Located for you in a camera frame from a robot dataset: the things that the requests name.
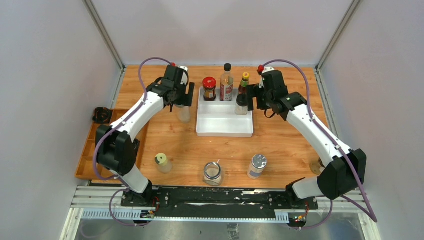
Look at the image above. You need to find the yellow cap sauce bottle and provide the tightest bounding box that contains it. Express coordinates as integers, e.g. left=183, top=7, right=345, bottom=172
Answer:
left=238, top=72, right=250, bottom=94

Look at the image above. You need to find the silver lid shaker jar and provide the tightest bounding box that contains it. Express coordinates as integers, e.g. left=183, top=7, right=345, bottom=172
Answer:
left=176, top=105, right=191, bottom=124

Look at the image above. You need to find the black cap white pepper bottle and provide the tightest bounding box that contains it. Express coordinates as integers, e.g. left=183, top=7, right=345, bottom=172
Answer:
left=235, top=93, right=248, bottom=115

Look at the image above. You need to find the red lid brown jar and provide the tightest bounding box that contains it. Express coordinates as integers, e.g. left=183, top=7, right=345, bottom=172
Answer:
left=202, top=76, right=217, bottom=101

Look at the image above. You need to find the black cap soy sauce bottle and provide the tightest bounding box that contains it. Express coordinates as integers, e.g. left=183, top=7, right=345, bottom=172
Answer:
left=219, top=63, right=234, bottom=102

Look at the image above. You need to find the white divided tray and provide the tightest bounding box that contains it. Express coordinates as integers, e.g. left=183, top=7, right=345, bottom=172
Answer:
left=196, top=86, right=254, bottom=138

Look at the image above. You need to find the silver lid peppercorn bottle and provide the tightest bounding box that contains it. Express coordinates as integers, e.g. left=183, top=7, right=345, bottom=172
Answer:
left=247, top=154, right=268, bottom=179

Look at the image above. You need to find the yellow lid spice bottle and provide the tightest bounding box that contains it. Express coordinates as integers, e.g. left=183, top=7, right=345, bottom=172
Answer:
left=154, top=153, right=173, bottom=174

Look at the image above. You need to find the round glass jar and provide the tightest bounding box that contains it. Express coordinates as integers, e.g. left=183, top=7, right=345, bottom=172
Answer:
left=202, top=162, right=224, bottom=187

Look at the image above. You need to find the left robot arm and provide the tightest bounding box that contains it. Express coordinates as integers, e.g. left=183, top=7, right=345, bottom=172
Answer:
left=93, top=65, right=195, bottom=207

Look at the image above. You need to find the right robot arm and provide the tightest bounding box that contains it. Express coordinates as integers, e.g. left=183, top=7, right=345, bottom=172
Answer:
left=246, top=67, right=367, bottom=209

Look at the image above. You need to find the black cap grinder bottle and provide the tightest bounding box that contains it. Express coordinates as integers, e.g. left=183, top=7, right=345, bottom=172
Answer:
left=309, top=158, right=326, bottom=176

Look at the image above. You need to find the wooden compartment organizer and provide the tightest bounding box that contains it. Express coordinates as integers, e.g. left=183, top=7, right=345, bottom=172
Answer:
left=74, top=107, right=149, bottom=184

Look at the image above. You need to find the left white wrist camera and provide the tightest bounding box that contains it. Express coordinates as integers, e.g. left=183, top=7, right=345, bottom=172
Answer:
left=177, top=66, right=189, bottom=85

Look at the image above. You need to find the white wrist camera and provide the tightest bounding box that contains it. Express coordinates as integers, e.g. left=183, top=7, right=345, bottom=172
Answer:
left=177, top=66, right=189, bottom=85
left=257, top=65, right=275, bottom=89

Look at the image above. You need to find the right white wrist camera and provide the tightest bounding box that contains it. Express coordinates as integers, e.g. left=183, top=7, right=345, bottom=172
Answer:
left=257, top=65, right=275, bottom=89

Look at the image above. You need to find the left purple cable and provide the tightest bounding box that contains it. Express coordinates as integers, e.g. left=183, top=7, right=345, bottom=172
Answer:
left=92, top=57, right=178, bottom=228

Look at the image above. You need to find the black coiled cable bundle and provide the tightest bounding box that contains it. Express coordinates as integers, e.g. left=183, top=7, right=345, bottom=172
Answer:
left=92, top=106, right=114, bottom=125

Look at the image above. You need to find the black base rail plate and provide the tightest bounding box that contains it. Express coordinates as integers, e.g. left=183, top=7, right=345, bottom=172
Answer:
left=120, top=186, right=319, bottom=220

